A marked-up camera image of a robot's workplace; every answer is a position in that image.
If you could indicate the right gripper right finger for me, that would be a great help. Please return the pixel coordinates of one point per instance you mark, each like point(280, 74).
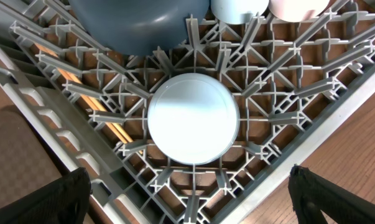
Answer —
point(313, 196)

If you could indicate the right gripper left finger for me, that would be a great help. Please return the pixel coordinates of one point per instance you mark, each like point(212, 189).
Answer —
point(65, 200)

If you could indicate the light blue bowl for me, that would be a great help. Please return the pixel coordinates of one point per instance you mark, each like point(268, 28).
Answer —
point(193, 118)

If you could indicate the white pink cup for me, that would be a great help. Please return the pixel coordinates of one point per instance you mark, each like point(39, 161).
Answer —
point(297, 10)

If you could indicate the large blue plate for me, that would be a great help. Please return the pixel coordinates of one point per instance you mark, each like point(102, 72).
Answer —
point(138, 27)

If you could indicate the light blue cup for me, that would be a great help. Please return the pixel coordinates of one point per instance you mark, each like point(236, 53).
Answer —
point(238, 11)

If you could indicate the grey dishwasher rack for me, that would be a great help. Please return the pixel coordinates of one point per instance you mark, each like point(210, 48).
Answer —
point(294, 83)

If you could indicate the brown serving tray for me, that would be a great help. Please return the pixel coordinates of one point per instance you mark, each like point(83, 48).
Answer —
point(25, 165)

